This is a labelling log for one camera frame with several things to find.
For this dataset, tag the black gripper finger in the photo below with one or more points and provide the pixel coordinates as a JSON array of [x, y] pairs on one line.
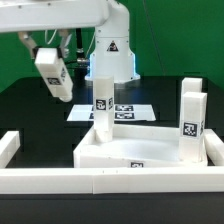
[[26, 38], [64, 41]]

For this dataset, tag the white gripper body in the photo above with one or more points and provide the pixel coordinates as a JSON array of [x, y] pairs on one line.
[[36, 15]]

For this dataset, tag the white desk tabletop panel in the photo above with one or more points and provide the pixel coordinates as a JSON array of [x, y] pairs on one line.
[[133, 146]]

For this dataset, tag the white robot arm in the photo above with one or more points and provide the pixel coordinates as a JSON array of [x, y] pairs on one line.
[[112, 55]]

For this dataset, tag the fiducial marker sheet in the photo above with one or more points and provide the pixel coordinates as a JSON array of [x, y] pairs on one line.
[[122, 112]]

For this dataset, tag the white U-shaped obstacle fence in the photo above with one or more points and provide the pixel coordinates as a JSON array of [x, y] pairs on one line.
[[111, 180]]

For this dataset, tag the black camera stand pole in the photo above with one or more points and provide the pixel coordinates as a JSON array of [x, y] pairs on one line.
[[81, 67]]

